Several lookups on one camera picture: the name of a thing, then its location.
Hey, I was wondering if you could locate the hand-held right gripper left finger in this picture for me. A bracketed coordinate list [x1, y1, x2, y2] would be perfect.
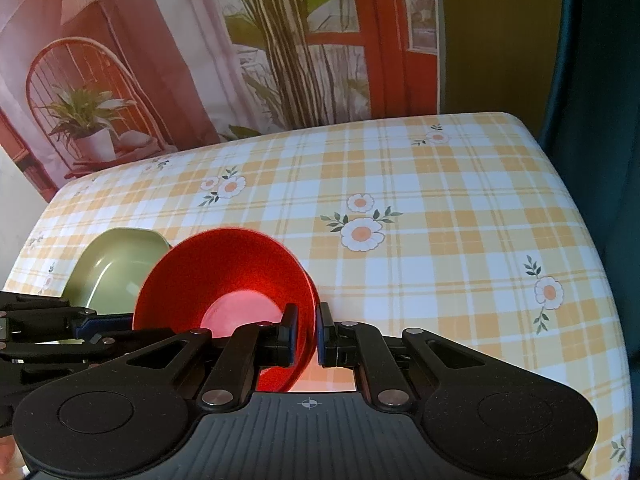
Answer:
[120, 303, 300, 411]

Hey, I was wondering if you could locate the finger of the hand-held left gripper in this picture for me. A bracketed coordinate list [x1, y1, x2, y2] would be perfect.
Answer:
[0, 290, 102, 343]
[0, 327, 176, 377]

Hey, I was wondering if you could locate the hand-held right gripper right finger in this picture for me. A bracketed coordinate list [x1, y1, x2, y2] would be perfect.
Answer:
[315, 302, 488, 412]

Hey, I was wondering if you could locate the green square plate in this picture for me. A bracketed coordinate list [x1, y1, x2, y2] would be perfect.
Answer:
[59, 227, 174, 311]

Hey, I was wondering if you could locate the red bowl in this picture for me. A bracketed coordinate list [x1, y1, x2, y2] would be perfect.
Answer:
[132, 228, 319, 394]

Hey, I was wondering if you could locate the yellow checked floral tablecloth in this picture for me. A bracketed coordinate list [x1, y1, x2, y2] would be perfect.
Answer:
[9, 111, 635, 480]

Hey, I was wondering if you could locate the teal curtain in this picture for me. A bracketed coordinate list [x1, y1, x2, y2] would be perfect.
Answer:
[536, 0, 640, 321]

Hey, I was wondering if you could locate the printed room scene wall tapestry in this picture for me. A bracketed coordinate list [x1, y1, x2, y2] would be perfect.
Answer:
[0, 0, 447, 202]

